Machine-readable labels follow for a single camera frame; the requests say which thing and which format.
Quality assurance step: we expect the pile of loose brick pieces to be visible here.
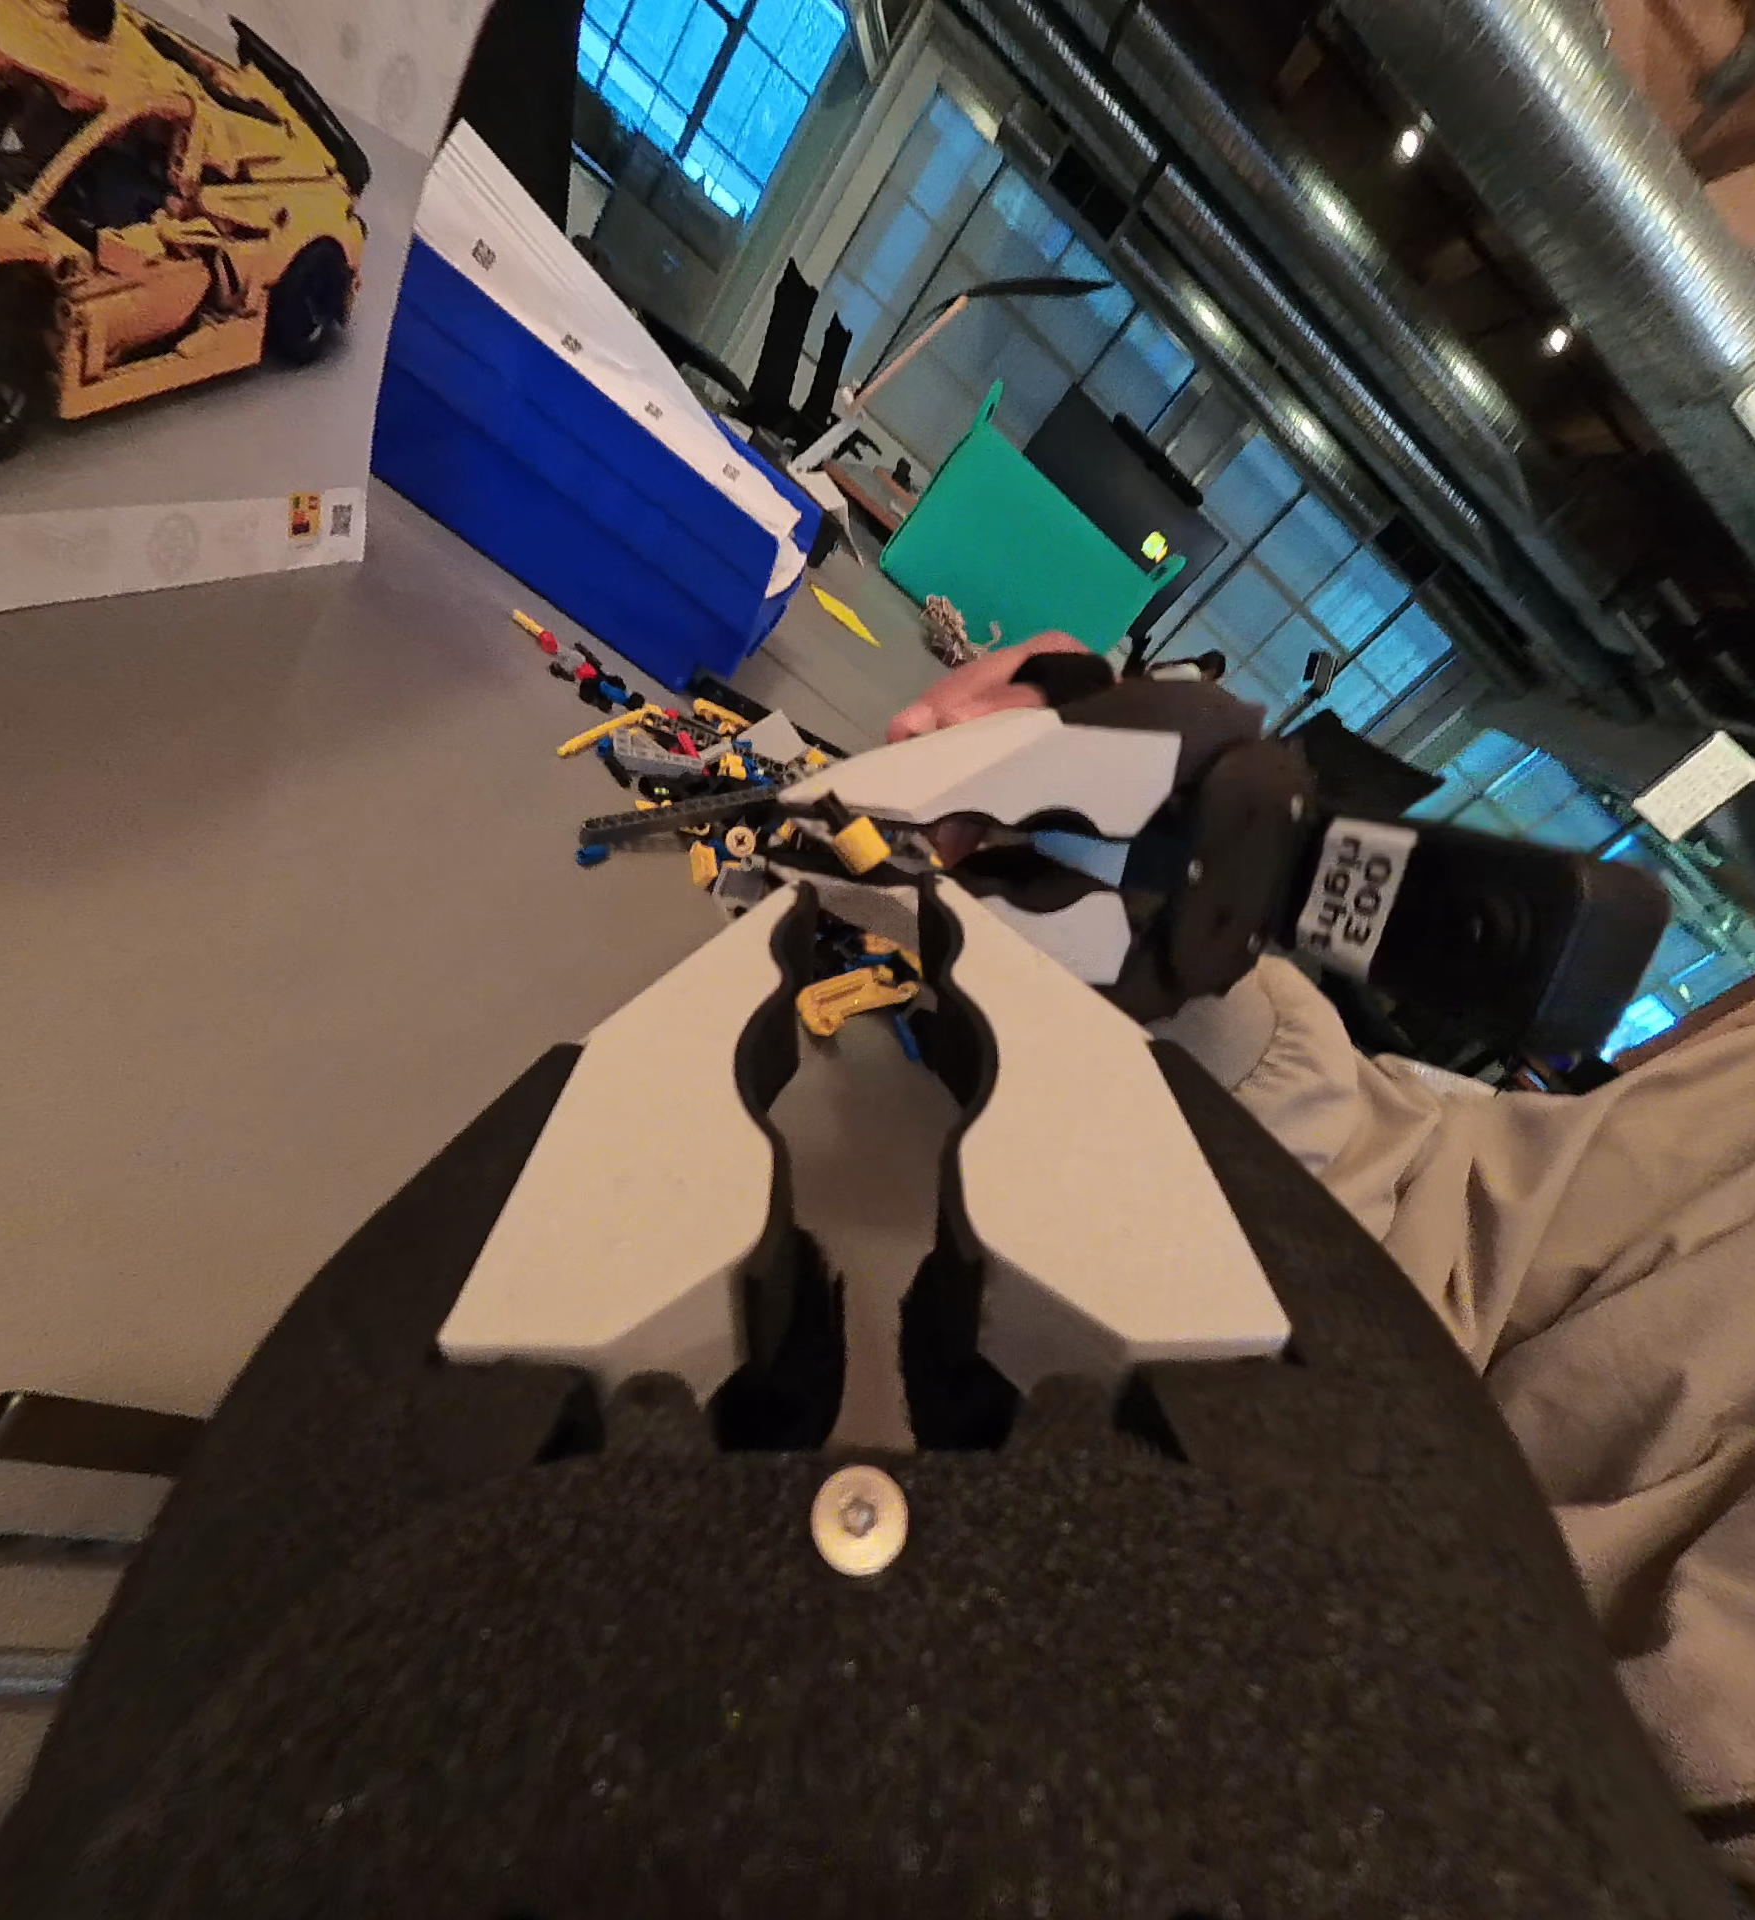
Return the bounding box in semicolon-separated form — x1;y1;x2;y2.
508;608;976;1060

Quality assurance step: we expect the teal green storage box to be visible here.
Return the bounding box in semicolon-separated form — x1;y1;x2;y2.
877;379;1187;657

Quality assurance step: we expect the white car instruction booklet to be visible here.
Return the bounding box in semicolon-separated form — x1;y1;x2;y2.
0;0;496;630

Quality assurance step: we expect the blue bin with papers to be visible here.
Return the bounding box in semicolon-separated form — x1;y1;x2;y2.
420;119;814;591

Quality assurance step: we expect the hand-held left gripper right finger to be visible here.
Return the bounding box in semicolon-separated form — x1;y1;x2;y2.
901;880;1293;1455

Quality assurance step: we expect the black office chair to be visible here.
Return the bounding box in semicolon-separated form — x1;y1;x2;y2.
746;254;858;457

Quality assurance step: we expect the silver ventilation duct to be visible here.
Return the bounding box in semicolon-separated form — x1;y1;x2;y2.
1333;0;1755;671

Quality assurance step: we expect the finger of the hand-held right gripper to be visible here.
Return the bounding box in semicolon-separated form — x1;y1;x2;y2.
777;707;1214;846
757;839;1146;987

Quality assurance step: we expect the blue plastic storage box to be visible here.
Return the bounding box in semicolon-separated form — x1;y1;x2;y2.
371;238;828;696

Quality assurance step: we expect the wooden stick stand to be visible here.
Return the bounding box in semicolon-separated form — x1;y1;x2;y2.
786;293;971;471

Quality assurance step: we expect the person's right hand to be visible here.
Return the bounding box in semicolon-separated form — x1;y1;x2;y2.
887;632;1103;745

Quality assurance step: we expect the person's right forearm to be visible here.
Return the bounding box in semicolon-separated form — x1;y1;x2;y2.
1159;955;1755;1382

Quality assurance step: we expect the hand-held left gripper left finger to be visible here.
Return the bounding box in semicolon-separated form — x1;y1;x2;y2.
435;880;840;1455

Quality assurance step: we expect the black monitor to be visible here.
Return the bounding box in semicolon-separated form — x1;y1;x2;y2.
1025;387;1227;601

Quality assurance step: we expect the white sign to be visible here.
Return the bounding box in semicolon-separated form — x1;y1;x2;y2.
1632;730;1755;841

